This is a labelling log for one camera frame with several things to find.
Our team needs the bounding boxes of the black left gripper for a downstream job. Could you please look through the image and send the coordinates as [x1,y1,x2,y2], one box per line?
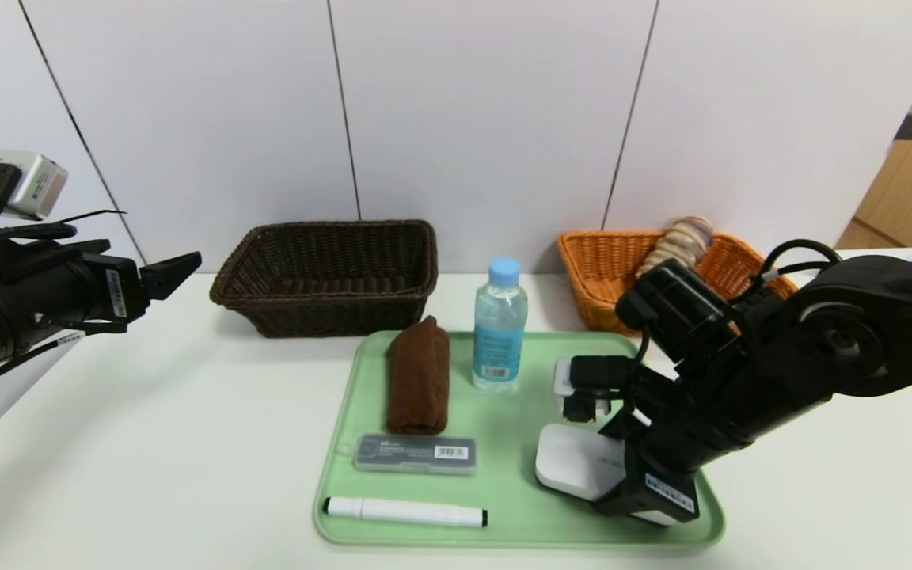
[3,250,203,351]

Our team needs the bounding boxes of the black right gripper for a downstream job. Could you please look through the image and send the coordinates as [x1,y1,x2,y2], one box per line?
[591,426,753,527]

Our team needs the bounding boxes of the white router box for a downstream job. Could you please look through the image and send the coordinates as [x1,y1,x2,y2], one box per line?
[535,424,672,527]

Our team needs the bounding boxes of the water bottle blue label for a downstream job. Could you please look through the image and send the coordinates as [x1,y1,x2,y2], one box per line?
[472,256,529,393]

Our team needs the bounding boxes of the sliced bread loaf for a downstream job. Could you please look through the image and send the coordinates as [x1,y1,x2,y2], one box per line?
[635,215,715,279]

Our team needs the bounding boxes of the dark brown wicker basket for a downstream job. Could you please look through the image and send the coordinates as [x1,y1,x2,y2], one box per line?
[209,220,439,339]

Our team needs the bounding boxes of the orange wicker basket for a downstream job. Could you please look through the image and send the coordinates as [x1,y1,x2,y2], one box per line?
[557,230,799,337]

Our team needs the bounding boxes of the light green plastic tray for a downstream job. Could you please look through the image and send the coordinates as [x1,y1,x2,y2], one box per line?
[313,330,726,549]

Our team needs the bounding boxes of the white marker pen black cap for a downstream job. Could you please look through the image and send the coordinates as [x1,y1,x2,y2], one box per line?
[323,496,489,529]

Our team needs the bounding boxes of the clear plastic case with barcode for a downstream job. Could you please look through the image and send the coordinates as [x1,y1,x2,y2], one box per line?
[353,433,478,476]

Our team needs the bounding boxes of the brown rolled towel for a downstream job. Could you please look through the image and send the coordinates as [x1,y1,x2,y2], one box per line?
[386,315,451,435]

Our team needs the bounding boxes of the white side table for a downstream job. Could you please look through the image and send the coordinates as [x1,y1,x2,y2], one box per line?
[836,247,912,264]

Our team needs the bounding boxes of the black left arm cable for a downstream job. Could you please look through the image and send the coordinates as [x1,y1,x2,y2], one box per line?
[0,223,77,248]

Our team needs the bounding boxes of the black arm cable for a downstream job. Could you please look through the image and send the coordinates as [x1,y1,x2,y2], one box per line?
[757,237,845,306]
[0,223,77,248]

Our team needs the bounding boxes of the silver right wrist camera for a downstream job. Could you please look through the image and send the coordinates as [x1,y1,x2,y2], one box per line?
[555,356,635,423]

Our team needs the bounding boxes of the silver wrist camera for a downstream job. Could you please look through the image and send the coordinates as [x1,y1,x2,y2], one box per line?
[555,356,635,423]
[0,150,69,221]

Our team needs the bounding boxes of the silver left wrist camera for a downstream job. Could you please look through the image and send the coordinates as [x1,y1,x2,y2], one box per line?
[0,150,69,221]

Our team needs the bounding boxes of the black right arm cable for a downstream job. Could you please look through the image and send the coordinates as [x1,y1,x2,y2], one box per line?
[757,237,845,306]

